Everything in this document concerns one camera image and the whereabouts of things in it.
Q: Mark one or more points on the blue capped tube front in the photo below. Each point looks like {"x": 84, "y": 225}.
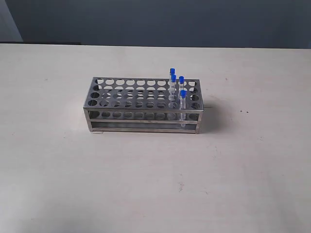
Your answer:
{"x": 182, "y": 104}

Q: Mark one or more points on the blue capped tube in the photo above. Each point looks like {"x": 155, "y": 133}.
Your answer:
{"x": 172, "y": 88}
{"x": 182, "y": 104}
{"x": 181, "y": 85}
{"x": 172, "y": 72}

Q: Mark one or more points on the blue capped tube back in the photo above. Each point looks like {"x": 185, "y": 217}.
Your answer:
{"x": 172, "y": 72}

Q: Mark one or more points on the stainless steel test tube rack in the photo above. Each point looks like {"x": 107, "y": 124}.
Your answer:
{"x": 141, "y": 105}

